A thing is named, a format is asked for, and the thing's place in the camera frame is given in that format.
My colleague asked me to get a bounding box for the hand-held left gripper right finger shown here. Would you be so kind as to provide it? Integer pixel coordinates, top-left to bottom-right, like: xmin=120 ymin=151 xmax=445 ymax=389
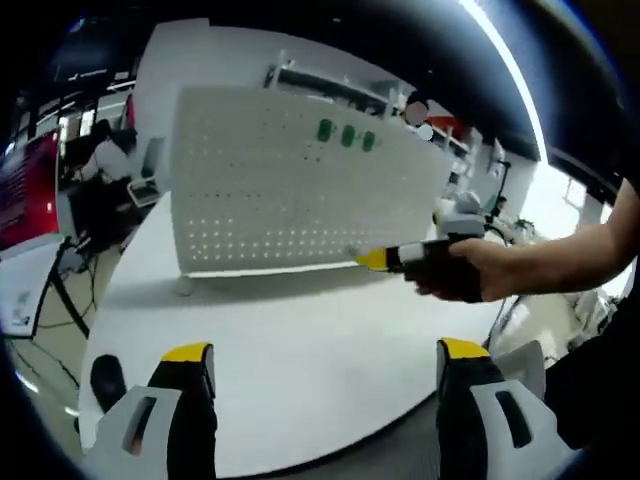
xmin=435 ymin=338 xmax=584 ymax=480

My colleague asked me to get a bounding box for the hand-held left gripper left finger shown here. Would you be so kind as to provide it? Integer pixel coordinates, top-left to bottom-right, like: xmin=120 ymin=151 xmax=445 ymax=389
xmin=82 ymin=342 xmax=219 ymax=480

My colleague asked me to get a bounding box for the white perforated mounting plate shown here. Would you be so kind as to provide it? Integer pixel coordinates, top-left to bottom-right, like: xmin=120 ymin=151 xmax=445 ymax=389
xmin=167 ymin=84 xmax=451 ymax=297

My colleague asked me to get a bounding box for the person's right hand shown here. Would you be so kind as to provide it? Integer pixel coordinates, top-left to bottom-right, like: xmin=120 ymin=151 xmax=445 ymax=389
xmin=413 ymin=237 xmax=525 ymax=305

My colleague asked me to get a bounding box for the black table grommet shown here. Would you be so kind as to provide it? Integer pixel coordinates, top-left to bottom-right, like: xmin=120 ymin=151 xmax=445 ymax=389
xmin=89 ymin=353 xmax=125 ymax=416

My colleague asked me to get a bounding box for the person's dark clothing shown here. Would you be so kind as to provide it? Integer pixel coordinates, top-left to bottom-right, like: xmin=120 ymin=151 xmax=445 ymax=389
xmin=542 ymin=292 xmax=640 ymax=454

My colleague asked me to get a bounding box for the ceiling light strip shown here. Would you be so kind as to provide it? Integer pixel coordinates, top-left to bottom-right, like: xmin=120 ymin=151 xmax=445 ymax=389
xmin=457 ymin=0 xmax=551 ymax=164

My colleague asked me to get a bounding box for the grey cable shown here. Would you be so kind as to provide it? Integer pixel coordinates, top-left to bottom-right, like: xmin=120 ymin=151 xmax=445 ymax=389
xmin=484 ymin=293 xmax=529 ymax=351

